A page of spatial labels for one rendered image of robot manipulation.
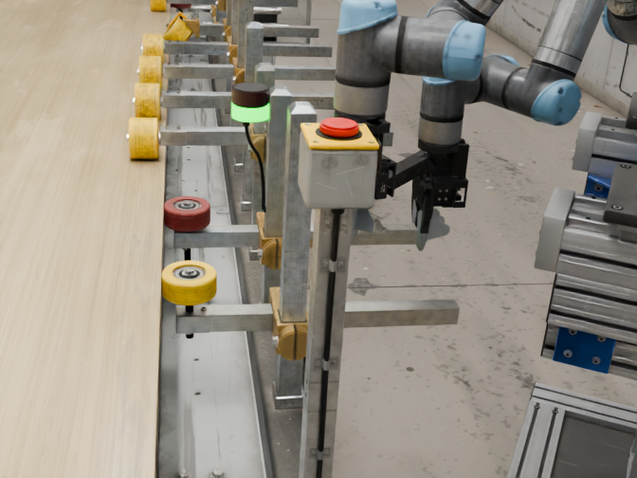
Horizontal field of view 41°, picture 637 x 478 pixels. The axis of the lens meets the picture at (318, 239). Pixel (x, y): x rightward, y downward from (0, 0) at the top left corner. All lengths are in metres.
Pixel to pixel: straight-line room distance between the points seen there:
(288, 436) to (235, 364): 0.32
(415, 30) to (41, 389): 0.63
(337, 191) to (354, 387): 1.78
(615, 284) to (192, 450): 0.69
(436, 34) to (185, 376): 0.75
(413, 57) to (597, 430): 1.35
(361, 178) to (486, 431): 1.72
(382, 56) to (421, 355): 1.77
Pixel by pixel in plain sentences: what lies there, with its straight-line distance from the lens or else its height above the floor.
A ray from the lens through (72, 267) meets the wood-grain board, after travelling 1.30.
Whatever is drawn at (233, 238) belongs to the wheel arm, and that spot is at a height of 0.85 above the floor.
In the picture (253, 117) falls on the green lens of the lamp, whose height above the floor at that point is 1.09.
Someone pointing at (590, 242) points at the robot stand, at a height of 0.97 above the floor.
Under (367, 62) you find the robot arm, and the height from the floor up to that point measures 1.23.
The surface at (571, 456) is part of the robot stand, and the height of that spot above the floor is 0.21.
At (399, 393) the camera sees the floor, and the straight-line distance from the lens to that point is 2.60.
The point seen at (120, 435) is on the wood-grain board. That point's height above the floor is 0.90.
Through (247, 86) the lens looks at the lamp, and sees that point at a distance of 1.37.
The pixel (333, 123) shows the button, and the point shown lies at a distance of 0.86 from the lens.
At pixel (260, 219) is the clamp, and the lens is 1.51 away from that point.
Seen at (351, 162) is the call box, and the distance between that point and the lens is 0.84.
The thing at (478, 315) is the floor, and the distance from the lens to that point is 3.06.
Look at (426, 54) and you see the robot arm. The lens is 1.12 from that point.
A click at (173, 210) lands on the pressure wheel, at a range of 1.46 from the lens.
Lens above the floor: 1.49
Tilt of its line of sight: 25 degrees down
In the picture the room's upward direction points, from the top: 4 degrees clockwise
